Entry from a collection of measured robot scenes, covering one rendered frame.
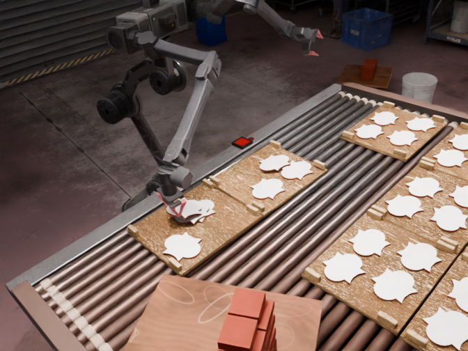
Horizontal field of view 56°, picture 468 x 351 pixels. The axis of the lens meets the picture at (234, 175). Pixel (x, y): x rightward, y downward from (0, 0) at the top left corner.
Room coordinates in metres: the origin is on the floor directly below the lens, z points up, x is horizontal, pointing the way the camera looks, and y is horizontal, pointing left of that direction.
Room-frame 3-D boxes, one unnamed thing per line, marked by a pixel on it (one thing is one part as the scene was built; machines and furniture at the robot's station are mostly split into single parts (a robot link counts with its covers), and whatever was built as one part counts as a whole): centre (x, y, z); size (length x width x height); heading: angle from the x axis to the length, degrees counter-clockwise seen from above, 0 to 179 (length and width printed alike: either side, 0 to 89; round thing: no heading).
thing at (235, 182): (1.60, -0.15, 0.93); 0.41 x 0.35 x 0.02; 129
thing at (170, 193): (1.34, 0.25, 1.11); 0.10 x 0.07 x 0.07; 33
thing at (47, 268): (1.79, 0.07, 0.89); 2.08 x 0.09 x 0.06; 132
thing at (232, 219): (1.33, 0.18, 0.93); 0.41 x 0.35 x 0.02; 131
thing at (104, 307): (1.56, -0.15, 0.90); 1.95 x 0.05 x 0.05; 132
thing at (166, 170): (1.34, 0.24, 1.17); 0.07 x 0.06 x 0.07; 54
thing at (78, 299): (1.63, -0.08, 0.90); 1.95 x 0.05 x 0.05; 132
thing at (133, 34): (2.05, 0.37, 1.45); 0.09 x 0.08 x 0.12; 145
